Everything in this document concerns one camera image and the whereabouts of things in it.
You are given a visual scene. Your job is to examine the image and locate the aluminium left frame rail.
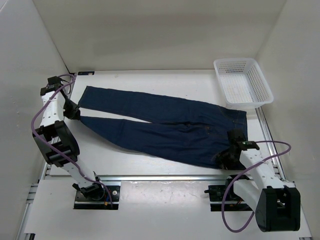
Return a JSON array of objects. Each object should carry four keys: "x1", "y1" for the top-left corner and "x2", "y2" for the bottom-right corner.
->
[{"x1": 17, "y1": 72, "x2": 77, "y2": 240}]

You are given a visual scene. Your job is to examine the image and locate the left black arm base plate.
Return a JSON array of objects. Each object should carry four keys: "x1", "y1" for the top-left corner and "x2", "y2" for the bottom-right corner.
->
[{"x1": 72, "y1": 183, "x2": 121, "y2": 210}]

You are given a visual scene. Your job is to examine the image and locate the white plastic mesh basket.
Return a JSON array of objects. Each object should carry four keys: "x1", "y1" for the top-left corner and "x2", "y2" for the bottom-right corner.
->
[{"x1": 213, "y1": 57, "x2": 274, "y2": 111}]

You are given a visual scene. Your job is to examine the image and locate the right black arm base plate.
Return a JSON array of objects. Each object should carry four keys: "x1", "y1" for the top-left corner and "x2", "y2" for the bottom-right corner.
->
[{"x1": 204, "y1": 185, "x2": 252, "y2": 212}]

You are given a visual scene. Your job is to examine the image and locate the dark blue denim trousers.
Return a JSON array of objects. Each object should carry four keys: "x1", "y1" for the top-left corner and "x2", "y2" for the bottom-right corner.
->
[{"x1": 78, "y1": 86, "x2": 248, "y2": 169}]

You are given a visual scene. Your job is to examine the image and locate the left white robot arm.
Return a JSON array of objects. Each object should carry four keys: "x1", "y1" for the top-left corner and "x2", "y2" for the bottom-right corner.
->
[{"x1": 31, "y1": 75, "x2": 108, "y2": 201}]

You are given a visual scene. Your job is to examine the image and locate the black corner bracket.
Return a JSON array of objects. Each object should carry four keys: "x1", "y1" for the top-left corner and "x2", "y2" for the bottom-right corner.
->
[{"x1": 77, "y1": 71, "x2": 95, "y2": 76}]

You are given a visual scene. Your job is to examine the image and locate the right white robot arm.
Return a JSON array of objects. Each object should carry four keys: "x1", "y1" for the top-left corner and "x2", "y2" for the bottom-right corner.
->
[{"x1": 217, "y1": 129, "x2": 301, "y2": 232}]

